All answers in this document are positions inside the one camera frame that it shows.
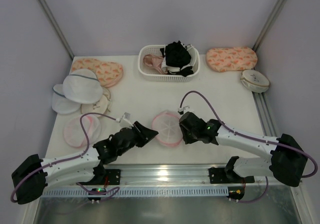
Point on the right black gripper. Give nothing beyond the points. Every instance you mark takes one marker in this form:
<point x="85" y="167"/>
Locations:
<point x="186" y="125"/>

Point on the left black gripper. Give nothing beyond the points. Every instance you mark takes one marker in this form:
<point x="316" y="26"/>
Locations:
<point x="139" y="134"/>

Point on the pink-trimmed mesh laundry bag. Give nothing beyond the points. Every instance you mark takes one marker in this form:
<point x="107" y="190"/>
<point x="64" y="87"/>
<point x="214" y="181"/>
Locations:
<point x="166" y="123"/>

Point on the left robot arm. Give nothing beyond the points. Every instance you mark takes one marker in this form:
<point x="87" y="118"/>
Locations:
<point x="36" y="175"/>

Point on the beige laundry bag left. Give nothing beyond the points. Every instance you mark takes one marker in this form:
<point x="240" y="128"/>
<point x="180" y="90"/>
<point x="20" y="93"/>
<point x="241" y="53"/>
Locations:
<point x="102" y="106"/>

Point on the pink bra in basket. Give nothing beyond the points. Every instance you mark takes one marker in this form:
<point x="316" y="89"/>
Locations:
<point x="154" y="62"/>

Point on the pink-trimmed flat mesh bag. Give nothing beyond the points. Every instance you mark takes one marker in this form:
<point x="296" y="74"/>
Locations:
<point x="73" y="133"/>

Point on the beige-trimmed laundry bag right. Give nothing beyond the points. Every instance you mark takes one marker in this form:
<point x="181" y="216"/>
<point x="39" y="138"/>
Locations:
<point x="254" y="81"/>

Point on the black bra in basket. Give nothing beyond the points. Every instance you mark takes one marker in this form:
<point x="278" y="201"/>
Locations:
<point x="176" y="60"/>

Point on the blue-trimmed mesh bag top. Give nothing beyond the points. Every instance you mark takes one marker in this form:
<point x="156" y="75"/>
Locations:
<point x="82" y="86"/>

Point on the blue-trimmed mesh bag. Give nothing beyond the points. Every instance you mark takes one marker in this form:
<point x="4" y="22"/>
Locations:
<point x="60" y="104"/>
<point x="82" y="86"/>

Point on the blue-trimmed mesh bag lower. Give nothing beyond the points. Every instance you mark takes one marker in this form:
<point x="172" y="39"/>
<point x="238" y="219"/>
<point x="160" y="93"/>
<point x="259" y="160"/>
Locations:
<point x="60" y="104"/>

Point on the white plastic basket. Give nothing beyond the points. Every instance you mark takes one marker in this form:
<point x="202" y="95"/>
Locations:
<point x="152" y="75"/>

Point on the floral pad left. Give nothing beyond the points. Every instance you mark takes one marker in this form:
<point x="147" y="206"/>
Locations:
<point x="108" y="73"/>

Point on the floral pad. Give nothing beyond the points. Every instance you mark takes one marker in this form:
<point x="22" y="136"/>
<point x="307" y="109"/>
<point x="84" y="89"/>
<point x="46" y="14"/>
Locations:
<point x="108" y="73"/>
<point x="225" y="59"/>

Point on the floral pad right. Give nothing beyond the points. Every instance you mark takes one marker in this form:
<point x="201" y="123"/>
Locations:
<point x="225" y="59"/>

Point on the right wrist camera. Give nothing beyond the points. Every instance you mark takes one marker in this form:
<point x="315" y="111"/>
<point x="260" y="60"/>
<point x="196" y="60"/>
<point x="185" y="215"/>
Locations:
<point x="184" y="109"/>

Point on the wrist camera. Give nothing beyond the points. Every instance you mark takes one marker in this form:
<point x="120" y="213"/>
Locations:
<point x="184" y="109"/>
<point x="124" y="120"/>

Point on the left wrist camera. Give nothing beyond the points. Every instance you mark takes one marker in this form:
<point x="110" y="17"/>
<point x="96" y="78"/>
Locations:
<point x="124" y="120"/>

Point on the aluminium mounting rail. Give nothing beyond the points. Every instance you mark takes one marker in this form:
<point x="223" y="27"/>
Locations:
<point x="175" y="174"/>

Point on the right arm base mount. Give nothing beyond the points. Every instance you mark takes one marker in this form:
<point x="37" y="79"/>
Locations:
<point x="217" y="175"/>

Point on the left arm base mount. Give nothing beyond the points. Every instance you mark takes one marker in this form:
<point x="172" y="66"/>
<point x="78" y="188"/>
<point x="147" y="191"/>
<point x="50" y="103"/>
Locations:
<point x="105" y="177"/>

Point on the white slotted cable duct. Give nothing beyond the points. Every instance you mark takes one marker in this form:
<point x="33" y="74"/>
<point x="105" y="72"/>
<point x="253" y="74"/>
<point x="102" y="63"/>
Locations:
<point x="145" y="192"/>

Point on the right frame post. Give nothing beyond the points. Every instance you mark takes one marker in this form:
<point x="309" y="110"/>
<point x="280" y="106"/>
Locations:
<point x="271" y="19"/>

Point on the frame post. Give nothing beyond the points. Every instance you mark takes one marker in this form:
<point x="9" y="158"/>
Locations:
<point x="271" y="19"/>
<point x="56" y="27"/>

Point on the left frame post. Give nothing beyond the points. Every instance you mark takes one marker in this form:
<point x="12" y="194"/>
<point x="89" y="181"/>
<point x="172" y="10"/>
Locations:
<point x="56" y="27"/>

